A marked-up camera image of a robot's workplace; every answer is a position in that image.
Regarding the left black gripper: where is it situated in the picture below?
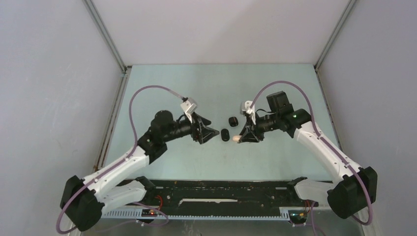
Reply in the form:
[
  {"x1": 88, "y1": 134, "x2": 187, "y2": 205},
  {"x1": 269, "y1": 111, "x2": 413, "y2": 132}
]
[{"x1": 164, "y1": 112, "x2": 219, "y2": 144}]

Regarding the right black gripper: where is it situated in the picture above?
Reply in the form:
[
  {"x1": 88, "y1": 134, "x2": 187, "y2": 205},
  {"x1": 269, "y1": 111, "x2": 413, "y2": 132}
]
[{"x1": 239, "y1": 112, "x2": 280, "y2": 143}]

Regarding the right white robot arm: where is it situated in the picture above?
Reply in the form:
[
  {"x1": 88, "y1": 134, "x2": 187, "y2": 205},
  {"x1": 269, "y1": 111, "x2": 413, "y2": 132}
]
[{"x1": 233, "y1": 91, "x2": 378, "y2": 219}]

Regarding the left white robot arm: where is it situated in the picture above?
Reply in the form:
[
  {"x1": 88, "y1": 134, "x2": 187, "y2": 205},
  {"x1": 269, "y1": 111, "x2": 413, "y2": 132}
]
[{"x1": 59, "y1": 110, "x2": 219, "y2": 232}]

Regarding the black gold-striped charging case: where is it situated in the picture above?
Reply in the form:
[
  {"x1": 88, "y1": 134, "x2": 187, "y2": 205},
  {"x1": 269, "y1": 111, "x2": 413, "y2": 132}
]
[{"x1": 228, "y1": 117, "x2": 239, "y2": 127}]

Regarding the black oval charging case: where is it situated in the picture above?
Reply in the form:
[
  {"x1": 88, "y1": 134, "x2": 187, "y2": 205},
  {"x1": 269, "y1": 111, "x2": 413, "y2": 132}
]
[{"x1": 220, "y1": 128, "x2": 230, "y2": 142}]

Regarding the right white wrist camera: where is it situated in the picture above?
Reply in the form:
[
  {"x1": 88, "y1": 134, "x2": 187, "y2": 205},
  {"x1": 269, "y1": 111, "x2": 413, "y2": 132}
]
[{"x1": 240, "y1": 100, "x2": 256, "y2": 124}]

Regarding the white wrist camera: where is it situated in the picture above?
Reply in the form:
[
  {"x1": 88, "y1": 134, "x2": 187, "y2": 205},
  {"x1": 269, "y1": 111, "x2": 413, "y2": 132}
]
[
  {"x1": 180, "y1": 97, "x2": 198, "y2": 121},
  {"x1": 240, "y1": 100, "x2": 256, "y2": 124}
]

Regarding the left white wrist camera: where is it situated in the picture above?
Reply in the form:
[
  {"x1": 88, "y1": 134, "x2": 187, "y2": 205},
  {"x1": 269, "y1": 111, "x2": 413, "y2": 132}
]
[{"x1": 180, "y1": 97, "x2": 198, "y2": 121}]

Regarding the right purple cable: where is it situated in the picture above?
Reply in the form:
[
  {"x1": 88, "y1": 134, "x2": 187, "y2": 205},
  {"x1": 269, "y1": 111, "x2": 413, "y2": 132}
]
[{"x1": 249, "y1": 81, "x2": 373, "y2": 236}]

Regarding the purple cable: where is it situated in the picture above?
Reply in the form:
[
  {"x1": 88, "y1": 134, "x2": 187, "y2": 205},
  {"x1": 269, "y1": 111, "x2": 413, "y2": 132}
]
[
  {"x1": 56, "y1": 85, "x2": 190, "y2": 235},
  {"x1": 249, "y1": 81, "x2": 373, "y2": 236}
]

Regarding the black mounting base rail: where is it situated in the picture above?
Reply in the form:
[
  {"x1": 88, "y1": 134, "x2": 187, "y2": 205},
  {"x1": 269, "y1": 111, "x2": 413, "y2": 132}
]
[{"x1": 89, "y1": 177, "x2": 327, "y2": 217}]

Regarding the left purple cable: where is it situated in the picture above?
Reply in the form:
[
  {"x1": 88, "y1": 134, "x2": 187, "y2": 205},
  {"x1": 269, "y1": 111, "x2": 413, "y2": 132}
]
[{"x1": 56, "y1": 85, "x2": 190, "y2": 235}]

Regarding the left aluminium frame post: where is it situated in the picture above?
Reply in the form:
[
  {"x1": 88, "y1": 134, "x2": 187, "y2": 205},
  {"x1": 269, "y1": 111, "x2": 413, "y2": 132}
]
[{"x1": 82, "y1": 0, "x2": 128, "y2": 73}]

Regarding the aluminium frame post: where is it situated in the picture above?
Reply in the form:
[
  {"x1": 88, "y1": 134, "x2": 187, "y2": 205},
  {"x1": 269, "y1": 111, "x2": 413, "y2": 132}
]
[
  {"x1": 314, "y1": 0, "x2": 358, "y2": 72},
  {"x1": 82, "y1": 0, "x2": 128, "y2": 73}
]

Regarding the grey slotted cable duct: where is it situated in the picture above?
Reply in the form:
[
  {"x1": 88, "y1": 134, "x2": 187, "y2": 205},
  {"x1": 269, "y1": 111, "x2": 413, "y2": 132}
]
[{"x1": 101, "y1": 209, "x2": 291, "y2": 221}]

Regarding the right aluminium frame post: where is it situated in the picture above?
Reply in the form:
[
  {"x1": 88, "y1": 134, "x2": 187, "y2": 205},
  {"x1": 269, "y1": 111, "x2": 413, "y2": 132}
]
[{"x1": 314, "y1": 0, "x2": 358, "y2": 72}]

